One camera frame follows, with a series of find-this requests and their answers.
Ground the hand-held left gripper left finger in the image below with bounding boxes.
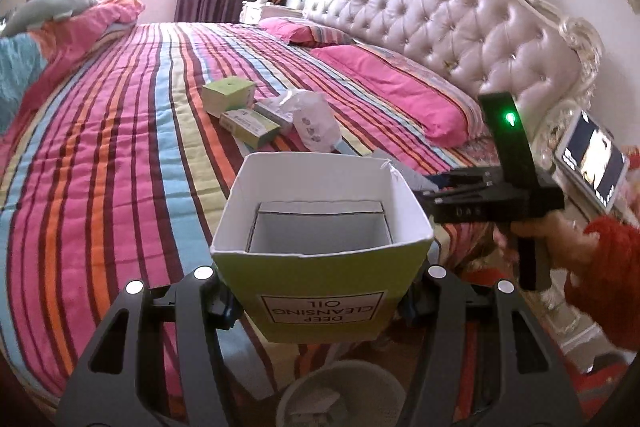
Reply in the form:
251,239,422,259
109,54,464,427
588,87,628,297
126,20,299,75
55,267,242,427

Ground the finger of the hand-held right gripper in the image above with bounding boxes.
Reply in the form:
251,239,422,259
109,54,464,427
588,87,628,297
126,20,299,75
422,186,497,204
434,171,502,188

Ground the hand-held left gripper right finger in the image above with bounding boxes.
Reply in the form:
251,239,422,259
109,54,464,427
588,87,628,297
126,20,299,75
400,264,586,427

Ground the grey plastic mesh basket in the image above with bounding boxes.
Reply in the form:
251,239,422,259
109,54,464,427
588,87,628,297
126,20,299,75
275,349,407,427

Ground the white plastic bag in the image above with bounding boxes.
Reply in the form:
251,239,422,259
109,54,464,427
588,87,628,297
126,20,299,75
277,89,342,154

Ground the tall green carton box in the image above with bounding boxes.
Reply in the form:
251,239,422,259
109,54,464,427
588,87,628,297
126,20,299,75
210,152,435,344

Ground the long white carton box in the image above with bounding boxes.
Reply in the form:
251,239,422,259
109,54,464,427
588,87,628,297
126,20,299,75
252,100,297,130

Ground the white and green carton box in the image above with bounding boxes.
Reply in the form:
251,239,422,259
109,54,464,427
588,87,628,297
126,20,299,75
219,109,282,146

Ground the light green square box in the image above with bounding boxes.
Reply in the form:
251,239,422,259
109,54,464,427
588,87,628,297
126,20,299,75
201,77,257,119

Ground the person's right forearm red sleeve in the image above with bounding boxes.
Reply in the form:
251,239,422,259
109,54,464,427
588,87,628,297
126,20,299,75
564,214,640,353

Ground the person's right hand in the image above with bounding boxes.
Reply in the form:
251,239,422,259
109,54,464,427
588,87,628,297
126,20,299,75
510,210,601,290

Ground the ornate white nightstand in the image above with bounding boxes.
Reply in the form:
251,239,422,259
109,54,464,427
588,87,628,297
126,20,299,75
530,100,640,358

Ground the white smartphone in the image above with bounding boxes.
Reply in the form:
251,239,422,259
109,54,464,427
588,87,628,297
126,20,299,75
552,110,632,215

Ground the large pink pillow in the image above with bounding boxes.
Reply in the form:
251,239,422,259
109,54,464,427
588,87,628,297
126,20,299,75
309,44,495,149

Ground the red shaggy rug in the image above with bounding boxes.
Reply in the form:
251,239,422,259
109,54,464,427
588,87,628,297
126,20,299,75
450,267,640,427

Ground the tufted white bed headboard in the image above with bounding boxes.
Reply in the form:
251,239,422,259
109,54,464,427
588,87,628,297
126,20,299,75
300,0,607,143

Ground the striped bedspread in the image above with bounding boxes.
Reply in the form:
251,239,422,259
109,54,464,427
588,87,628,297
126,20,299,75
0,21,501,410

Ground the small pink pillow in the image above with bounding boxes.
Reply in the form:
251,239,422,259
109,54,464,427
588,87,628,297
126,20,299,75
257,16,357,49

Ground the pink striped quilt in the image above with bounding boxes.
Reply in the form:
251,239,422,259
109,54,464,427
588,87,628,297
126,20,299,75
0,0,147,118

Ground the grey plush pillow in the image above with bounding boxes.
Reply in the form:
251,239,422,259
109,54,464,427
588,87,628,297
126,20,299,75
0,0,101,39

